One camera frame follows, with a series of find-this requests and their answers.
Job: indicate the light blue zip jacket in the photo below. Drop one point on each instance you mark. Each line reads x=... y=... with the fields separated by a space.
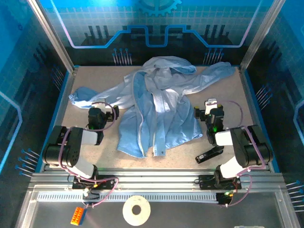
x=147 y=114

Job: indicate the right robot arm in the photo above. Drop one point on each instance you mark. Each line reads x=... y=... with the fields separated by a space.
x=247 y=147

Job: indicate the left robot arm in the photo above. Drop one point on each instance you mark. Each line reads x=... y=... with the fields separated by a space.
x=71 y=147

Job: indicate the black handheld device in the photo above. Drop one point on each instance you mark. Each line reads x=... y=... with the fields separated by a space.
x=209 y=154

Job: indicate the black controller box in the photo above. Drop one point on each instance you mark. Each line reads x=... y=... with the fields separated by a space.
x=222 y=199

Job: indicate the orange connector block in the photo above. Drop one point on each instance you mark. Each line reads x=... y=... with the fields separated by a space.
x=77 y=216

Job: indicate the white tape roll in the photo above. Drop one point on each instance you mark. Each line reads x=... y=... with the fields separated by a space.
x=129 y=213

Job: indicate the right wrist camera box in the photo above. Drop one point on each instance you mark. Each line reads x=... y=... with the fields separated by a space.
x=211 y=105

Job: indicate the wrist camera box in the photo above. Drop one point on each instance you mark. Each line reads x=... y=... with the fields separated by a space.
x=101 y=107
x=211 y=105

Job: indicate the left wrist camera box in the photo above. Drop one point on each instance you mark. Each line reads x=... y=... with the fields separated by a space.
x=101 y=107

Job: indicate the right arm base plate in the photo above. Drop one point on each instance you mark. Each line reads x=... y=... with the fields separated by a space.
x=205 y=183

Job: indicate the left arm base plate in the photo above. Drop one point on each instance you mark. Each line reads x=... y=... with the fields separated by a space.
x=107 y=183

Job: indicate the aluminium mounting rail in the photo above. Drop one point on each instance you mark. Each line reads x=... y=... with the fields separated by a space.
x=154 y=178

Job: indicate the aluminium frame post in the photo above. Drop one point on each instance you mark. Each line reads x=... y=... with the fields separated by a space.
x=261 y=35
x=52 y=35

